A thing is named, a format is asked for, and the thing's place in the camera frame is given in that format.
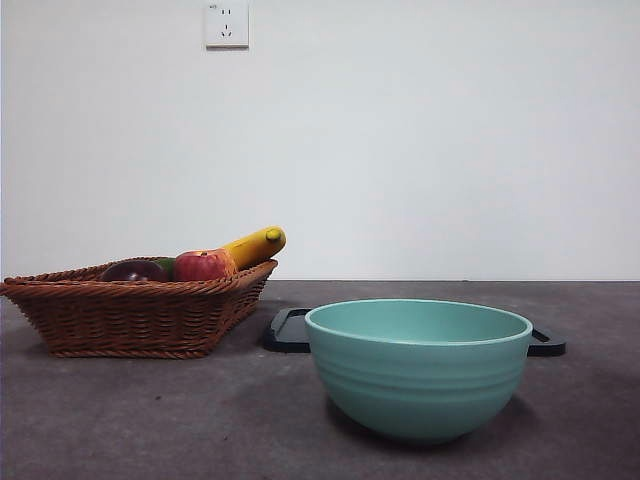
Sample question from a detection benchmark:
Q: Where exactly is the teal ribbed bowl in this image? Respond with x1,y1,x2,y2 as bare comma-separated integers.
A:
304,298,533,446

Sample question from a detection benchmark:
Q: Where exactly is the dark purple plum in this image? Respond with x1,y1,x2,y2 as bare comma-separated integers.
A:
98,259,170,283

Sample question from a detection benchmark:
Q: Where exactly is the yellow banana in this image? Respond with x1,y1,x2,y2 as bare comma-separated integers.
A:
219,225,287,272

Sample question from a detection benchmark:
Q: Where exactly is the dark rectangular tray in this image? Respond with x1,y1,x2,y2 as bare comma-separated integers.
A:
261,307,568,357

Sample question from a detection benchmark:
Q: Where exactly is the red apple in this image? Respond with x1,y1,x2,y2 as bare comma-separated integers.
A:
173,249,238,282

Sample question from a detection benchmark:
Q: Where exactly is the green fruit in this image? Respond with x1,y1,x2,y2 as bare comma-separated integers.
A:
152,256,177,281

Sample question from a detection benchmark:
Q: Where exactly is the brown wicker basket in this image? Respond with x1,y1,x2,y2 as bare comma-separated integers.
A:
0,258,279,360

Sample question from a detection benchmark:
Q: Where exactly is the white wall socket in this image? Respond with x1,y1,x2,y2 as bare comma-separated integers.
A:
204,1,250,50

